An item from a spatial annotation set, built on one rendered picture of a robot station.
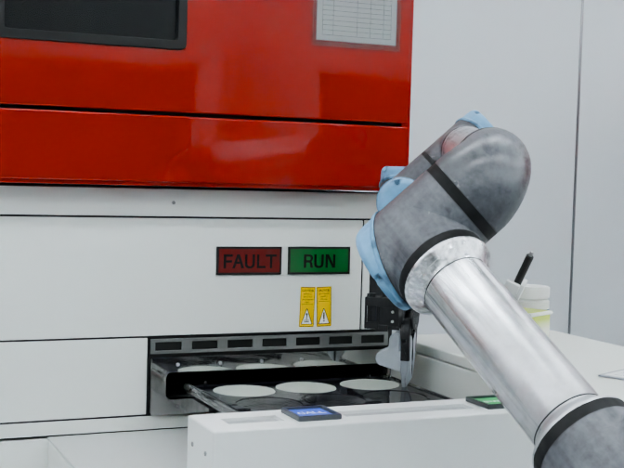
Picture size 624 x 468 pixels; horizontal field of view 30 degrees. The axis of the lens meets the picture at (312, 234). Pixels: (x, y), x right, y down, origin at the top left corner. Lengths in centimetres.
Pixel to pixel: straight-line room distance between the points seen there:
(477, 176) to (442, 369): 62
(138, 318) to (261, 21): 52
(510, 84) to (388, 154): 200
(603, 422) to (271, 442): 39
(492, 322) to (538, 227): 278
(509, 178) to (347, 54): 65
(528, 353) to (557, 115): 288
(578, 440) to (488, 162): 39
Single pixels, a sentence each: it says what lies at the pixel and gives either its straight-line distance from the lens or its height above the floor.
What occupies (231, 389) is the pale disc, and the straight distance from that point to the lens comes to 190.
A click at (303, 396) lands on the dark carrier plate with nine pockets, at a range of 185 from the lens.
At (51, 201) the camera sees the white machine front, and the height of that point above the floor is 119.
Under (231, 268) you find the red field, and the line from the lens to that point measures 196.
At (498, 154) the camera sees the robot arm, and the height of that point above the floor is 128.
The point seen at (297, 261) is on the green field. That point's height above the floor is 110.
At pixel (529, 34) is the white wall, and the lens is 405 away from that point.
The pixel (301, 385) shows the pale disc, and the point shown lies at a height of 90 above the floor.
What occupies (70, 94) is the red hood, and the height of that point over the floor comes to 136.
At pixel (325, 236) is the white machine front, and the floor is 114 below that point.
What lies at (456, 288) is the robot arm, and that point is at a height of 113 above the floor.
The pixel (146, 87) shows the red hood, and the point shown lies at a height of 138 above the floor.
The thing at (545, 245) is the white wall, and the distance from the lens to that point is 408.
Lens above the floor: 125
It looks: 3 degrees down
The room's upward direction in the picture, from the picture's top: 2 degrees clockwise
